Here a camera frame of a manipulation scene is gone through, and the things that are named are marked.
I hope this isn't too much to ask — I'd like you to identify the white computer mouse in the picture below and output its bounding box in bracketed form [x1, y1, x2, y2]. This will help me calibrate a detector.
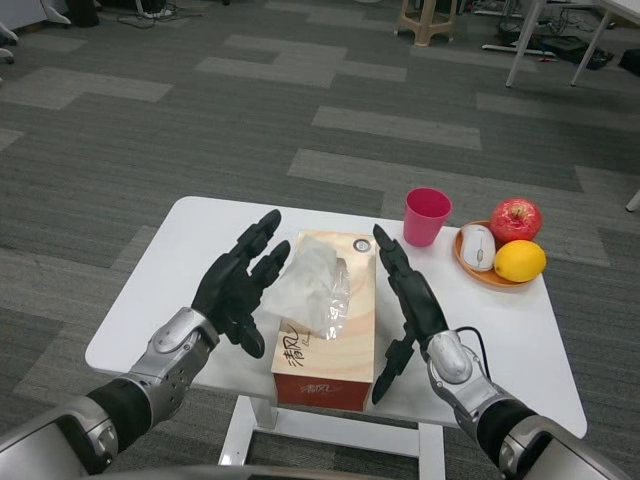
[459, 223, 497, 273]

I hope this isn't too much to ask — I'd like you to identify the yellow lemon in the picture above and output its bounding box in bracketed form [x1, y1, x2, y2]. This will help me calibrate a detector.
[493, 239, 548, 284]

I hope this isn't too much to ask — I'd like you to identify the pink plastic cup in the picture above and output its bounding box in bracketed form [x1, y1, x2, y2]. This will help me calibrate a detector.
[403, 187, 454, 249]

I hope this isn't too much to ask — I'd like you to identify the white desk with black equipment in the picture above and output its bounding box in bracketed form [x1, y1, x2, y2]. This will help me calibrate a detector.
[473, 0, 546, 54]

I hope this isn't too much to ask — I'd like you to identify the beige plastic stool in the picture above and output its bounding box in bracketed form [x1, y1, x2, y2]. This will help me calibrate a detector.
[397, 0, 459, 47]

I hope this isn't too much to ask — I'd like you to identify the red apple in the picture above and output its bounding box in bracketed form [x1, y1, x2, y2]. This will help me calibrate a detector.
[488, 198, 545, 245]

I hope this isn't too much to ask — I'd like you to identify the white table base frame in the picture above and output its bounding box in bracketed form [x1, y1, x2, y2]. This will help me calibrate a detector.
[218, 394, 446, 469]

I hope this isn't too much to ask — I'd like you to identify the white room divider panel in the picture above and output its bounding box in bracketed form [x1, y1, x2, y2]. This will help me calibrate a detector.
[0, 0, 72, 65]

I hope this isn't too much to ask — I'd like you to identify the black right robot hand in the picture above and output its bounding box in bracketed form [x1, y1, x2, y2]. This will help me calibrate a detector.
[370, 223, 449, 406]

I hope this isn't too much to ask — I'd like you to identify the large white table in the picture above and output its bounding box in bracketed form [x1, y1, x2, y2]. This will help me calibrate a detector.
[504, 0, 640, 89]

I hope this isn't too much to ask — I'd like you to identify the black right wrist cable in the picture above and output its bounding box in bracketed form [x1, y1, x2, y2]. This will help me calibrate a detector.
[457, 326, 494, 381]

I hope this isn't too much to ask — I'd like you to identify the white tissue sheet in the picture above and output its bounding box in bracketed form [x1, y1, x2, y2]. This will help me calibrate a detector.
[259, 237, 351, 334]

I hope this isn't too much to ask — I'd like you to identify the black bag on floor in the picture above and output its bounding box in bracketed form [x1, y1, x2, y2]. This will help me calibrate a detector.
[542, 34, 614, 69]

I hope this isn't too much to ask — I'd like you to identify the orange plate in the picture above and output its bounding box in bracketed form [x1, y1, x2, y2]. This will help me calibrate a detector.
[453, 220, 544, 287]

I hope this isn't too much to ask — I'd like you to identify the tan and red tissue box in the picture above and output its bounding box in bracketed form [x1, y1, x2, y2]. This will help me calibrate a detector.
[269, 228, 379, 414]

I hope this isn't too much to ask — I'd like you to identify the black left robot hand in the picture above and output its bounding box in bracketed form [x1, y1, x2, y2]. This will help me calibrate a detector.
[191, 209, 293, 359]

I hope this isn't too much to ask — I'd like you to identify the silver robot chest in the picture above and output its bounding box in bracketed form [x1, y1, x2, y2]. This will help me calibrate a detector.
[164, 463, 351, 480]

